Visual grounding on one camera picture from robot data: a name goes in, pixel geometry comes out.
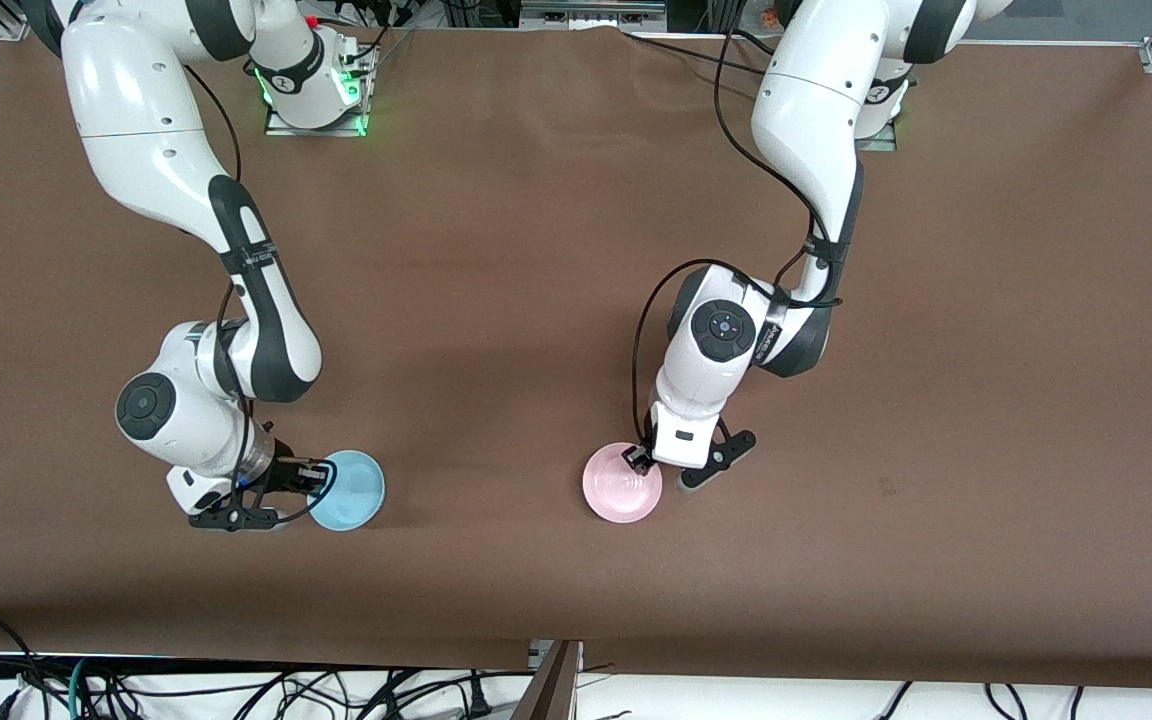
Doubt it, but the pink bowl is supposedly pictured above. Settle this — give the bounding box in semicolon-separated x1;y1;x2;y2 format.
583;442;664;524

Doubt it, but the blue bowl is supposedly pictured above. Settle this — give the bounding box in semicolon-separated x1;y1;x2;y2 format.
306;450;387;532

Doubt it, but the brown table cover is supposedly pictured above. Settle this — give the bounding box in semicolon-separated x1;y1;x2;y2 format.
0;18;1152;691

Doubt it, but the brown angled beam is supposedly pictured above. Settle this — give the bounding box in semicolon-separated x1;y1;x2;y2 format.
511;640;584;720

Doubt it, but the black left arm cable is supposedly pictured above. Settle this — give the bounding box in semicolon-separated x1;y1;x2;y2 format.
630;20;849;457

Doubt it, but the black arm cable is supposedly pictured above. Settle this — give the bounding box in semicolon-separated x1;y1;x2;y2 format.
181;62;339;527
630;20;849;457

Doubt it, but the teal floor cable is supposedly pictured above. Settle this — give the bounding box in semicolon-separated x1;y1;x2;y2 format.
66;655;93;720

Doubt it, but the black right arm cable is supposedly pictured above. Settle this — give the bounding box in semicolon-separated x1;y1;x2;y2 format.
181;62;339;527

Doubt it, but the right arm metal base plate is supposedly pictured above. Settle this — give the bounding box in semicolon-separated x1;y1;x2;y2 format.
264;40;373;138

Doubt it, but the black cable on table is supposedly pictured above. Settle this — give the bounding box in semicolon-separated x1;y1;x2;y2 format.
621;28;769;77

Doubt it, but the grey metal rail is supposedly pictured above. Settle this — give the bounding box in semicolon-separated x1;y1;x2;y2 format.
521;0;667;31

